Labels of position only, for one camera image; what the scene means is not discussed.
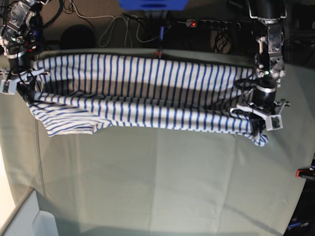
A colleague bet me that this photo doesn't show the centre red table clamp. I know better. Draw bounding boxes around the centre red table clamp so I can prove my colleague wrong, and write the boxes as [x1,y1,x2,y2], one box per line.
[156,50,163,59]

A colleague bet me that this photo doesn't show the white plastic bin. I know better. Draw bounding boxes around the white plastic bin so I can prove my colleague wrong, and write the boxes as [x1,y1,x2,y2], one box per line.
[0,188,59,236]

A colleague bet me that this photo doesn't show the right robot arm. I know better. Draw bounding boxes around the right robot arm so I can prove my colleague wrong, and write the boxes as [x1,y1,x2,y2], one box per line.
[0,0,48,104]

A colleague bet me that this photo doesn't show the black power strip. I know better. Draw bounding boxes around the black power strip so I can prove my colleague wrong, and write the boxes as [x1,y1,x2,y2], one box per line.
[185,19,241,30]

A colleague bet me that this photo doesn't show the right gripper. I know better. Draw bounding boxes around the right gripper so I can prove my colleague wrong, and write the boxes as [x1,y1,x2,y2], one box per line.
[0,68,48,103]

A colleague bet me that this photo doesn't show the blue plastic box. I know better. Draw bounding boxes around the blue plastic box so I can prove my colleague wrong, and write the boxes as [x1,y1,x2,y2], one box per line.
[118,0,189,11]

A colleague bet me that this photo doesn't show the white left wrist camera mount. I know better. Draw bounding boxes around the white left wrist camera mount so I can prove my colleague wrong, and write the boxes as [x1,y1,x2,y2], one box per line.
[265,114,283,131]

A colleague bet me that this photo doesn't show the green table cloth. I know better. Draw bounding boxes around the green table cloth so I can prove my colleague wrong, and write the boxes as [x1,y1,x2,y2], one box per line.
[0,64,315,236]

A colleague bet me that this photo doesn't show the black round floor object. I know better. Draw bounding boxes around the black round floor object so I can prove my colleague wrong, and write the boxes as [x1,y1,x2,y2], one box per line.
[60,25,96,50]

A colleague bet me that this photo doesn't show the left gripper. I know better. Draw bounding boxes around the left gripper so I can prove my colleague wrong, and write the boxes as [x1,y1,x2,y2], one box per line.
[230,99,290,135]

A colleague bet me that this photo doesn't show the white cable on floor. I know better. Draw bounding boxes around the white cable on floor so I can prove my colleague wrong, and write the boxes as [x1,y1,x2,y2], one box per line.
[71,0,163,49]

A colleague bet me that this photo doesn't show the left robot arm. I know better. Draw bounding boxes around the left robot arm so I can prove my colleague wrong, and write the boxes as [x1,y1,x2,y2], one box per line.
[230,0,290,136]

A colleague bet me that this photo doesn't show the red table clamp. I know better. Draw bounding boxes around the red table clamp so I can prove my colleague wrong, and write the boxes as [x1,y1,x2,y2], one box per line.
[295,166,315,181]
[156,50,163,59]

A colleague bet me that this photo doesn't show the blue white striped t-shirt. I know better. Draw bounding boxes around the blue white striped t-shirt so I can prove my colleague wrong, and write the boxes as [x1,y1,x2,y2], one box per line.
[29,54,269,147]

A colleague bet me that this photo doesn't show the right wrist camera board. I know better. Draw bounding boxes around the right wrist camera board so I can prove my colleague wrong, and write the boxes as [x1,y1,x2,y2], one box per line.
[0,80,17,95]

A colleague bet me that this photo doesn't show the right red table clamp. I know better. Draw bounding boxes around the right red table clamp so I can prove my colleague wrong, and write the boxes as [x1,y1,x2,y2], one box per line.
[295,166,315,181]

